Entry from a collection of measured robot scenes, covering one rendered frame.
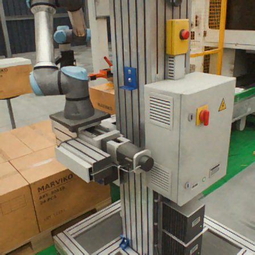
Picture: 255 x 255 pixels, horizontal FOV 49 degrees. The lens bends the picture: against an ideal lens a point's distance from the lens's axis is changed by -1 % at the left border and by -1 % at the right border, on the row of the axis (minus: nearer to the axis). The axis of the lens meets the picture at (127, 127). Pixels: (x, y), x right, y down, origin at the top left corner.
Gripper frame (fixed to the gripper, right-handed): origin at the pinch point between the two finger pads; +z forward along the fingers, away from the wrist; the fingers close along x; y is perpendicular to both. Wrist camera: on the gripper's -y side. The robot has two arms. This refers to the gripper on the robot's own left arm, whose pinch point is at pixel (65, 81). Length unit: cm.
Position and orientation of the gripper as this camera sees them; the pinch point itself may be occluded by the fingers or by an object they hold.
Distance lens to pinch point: 196.7
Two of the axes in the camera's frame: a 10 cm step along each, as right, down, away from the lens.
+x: -6.5, -2.7, 7.1
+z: 0.4, 9.2, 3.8
